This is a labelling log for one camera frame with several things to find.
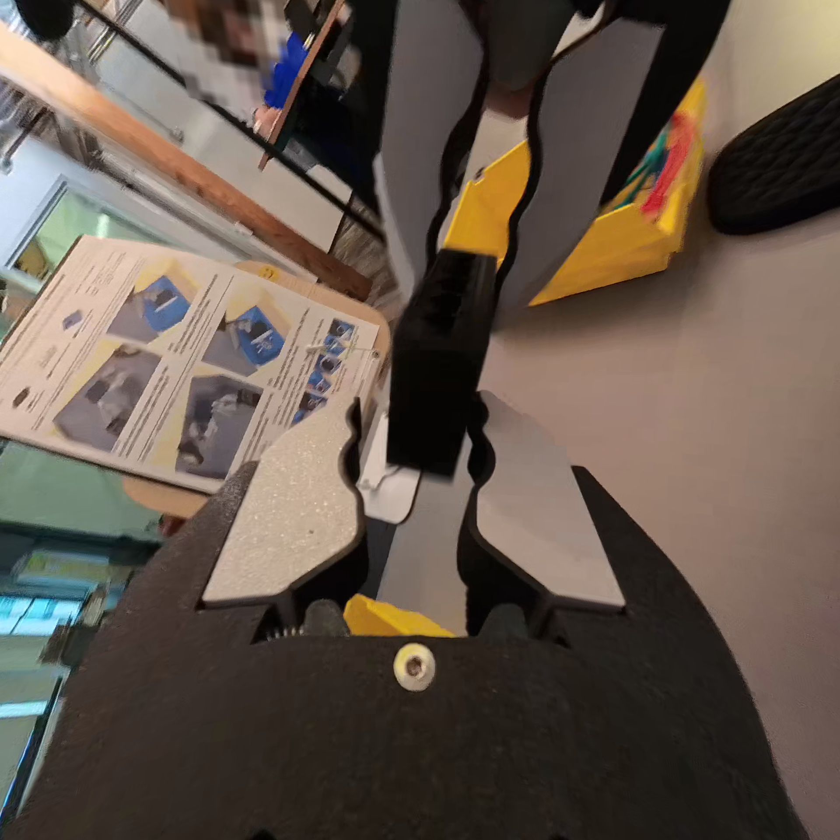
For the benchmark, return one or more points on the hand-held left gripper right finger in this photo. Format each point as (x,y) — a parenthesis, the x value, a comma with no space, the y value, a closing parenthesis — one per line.
(538,518)

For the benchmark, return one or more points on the black mesh cushion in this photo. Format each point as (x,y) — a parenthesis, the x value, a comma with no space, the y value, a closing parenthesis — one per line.
(781,170)

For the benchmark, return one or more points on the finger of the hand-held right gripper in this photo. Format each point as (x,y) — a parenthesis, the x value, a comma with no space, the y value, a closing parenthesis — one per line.
(577,164)
(413,98)

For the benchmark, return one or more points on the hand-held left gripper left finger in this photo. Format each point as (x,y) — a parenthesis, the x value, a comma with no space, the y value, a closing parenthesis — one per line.
(289,518)

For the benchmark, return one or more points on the brown wooden rail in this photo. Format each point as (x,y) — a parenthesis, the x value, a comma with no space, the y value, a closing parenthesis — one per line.
(131,131)

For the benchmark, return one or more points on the white sign stand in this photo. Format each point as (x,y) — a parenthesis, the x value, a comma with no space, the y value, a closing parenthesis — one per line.
(394,499)

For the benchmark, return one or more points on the wooden board with instruction sheet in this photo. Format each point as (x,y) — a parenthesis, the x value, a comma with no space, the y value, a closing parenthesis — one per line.
(164,367)

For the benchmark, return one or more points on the black-framed wooden table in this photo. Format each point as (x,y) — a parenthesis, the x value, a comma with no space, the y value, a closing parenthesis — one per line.
(308,72)

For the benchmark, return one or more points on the black network switch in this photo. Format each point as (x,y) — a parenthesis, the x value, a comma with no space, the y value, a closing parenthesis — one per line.
(433,367)

